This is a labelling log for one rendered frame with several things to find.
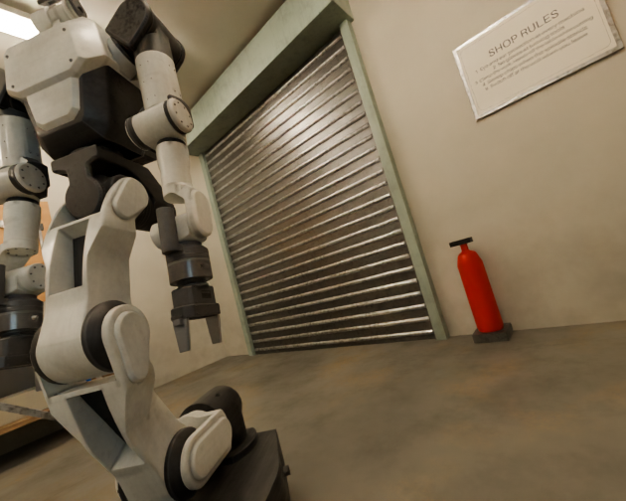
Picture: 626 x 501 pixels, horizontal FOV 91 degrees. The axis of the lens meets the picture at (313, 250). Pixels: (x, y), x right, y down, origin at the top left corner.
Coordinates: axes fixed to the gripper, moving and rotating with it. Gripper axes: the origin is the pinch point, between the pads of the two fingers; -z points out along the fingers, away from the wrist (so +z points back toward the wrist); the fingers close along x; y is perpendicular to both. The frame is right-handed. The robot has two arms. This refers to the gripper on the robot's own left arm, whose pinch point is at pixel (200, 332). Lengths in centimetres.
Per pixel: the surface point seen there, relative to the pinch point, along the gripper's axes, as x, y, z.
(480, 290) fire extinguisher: -139, 86, -11
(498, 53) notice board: -118, 132, 113
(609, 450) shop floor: -42, 79, -52
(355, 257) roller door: -181, 18, 34
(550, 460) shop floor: -41, 65, -52
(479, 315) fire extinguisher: -142, 82, -25
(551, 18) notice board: -107, 154, 112
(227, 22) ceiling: -126, -23, 230
